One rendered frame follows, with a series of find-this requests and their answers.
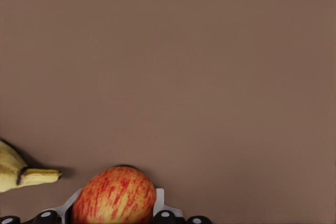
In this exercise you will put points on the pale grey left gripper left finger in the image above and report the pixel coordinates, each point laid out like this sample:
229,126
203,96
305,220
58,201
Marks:
67,205

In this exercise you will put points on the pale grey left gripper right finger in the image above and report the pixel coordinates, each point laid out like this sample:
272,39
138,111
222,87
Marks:
164,208

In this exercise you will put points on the red and yellow striped apple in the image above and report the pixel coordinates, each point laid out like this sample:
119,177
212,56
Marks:
115,197

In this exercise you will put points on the yellow banana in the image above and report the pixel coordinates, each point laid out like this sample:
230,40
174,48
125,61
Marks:
15,171

